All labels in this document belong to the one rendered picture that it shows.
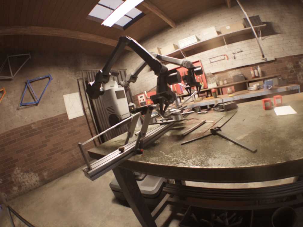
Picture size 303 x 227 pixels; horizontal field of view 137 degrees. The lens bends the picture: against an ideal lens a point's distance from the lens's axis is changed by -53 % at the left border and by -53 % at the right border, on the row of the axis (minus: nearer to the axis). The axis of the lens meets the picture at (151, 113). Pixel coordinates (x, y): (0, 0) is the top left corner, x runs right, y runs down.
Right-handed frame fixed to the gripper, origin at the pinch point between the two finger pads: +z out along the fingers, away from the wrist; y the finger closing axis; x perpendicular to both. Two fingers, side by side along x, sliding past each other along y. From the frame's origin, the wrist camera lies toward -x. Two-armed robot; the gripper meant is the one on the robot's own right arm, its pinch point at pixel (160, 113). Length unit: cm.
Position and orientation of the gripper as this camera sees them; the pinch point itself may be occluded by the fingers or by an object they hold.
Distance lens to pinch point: 58.8
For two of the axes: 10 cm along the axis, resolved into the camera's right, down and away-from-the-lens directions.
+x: -6.3, -2.7, -7.3
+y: -7.8, 1.4, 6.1
